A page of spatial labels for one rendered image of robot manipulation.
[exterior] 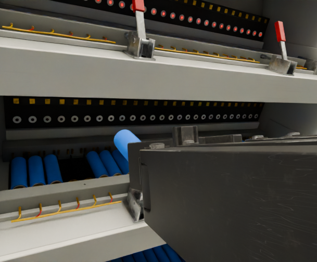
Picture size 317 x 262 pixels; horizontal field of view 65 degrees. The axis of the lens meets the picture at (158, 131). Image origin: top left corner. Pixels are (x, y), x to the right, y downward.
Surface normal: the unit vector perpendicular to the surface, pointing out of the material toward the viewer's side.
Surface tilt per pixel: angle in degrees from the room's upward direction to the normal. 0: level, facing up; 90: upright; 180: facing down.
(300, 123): 90
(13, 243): 21
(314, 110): 90
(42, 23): 111
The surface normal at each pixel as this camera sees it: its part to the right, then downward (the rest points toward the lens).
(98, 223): 0.18, -0.90
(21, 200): 0.44, 0.44
